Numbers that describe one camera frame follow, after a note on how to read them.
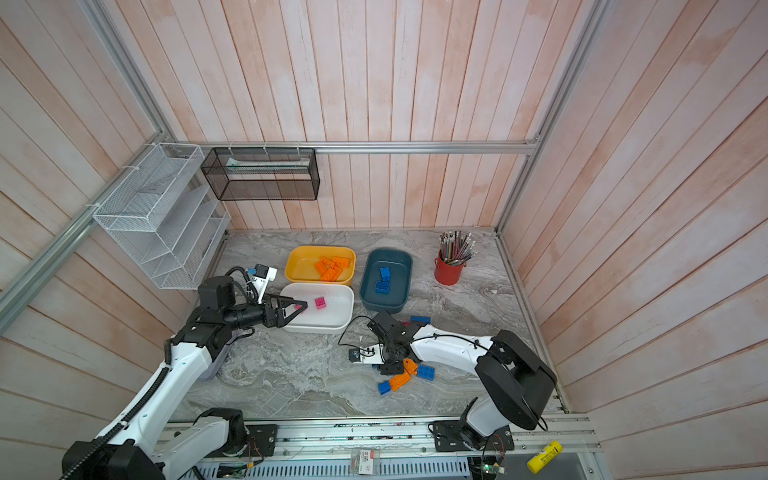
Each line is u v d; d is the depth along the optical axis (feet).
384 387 2.61
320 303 3.22
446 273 3.31
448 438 2.40
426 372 2.70
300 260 3.55
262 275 2.25
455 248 3.22
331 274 3.41
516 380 1.45
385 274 3.41
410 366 2.74
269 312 2.17
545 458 2.29
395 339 2.13
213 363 1.84
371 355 2.44
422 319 3.20
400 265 3.52
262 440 2.40
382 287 3.32
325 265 3.52
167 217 2.41
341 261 3.53
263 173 3.41
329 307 3.22
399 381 2.68
